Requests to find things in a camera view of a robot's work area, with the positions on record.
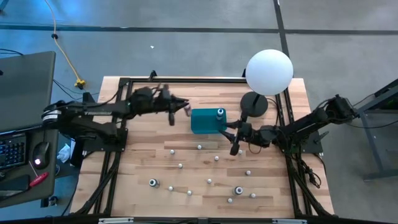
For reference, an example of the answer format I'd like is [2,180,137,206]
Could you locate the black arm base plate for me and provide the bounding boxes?
[275,129,325,156]
[81,128,129,154]

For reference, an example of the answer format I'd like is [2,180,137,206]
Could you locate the grey metal desk frame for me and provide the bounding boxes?
[356,77,398,182]

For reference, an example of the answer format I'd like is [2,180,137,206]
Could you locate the black flat pad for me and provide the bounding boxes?
[0,174,32,200]

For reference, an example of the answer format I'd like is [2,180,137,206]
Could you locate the black keyboard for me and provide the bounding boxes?
[0,133,27,171]

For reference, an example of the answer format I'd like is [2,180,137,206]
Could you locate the black round lamp base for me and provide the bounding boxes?
[239,91,269,118]

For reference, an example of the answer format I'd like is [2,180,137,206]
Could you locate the grey laptop lid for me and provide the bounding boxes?
[0,51,57,134]

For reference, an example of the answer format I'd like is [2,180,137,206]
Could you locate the grey side desk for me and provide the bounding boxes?
[0,124,60,209]

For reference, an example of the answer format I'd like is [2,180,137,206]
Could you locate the red-handled screwdriver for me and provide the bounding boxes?
[28,160,50,188]

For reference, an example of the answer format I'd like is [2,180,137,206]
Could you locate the black aluminium table frame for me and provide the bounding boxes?
[70,70,336,218]

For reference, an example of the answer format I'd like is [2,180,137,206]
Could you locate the yellow extension cable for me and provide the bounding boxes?
[43,0,87,90]

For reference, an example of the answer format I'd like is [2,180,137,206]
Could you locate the desk caster wheel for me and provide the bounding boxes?
[39,195,59,208]

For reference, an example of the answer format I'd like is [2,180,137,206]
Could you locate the white crumpled paper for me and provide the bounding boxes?
[57,143,73,164]

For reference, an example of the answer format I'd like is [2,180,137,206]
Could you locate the black crossbeam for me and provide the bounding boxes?
[0,213,398,224]

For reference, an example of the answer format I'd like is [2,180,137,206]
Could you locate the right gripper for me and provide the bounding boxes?
[221,112,254,156]

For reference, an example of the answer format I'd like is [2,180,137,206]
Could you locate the grey metal bracket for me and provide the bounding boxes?
[98,217,135,224]
[272,218,308,224]

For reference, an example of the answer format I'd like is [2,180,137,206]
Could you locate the black cable bundle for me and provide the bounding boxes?
[290,151,323,190]

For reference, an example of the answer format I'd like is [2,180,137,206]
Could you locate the black computer mouse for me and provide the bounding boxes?
[32,141,51,170]

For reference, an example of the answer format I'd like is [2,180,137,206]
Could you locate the teal plastic box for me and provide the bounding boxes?
[190,108,228,135]

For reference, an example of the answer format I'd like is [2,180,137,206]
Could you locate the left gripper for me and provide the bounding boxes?
[150,84,191,127]

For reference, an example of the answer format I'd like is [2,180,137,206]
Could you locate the black desk stand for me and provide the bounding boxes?
[70,91,96,168]

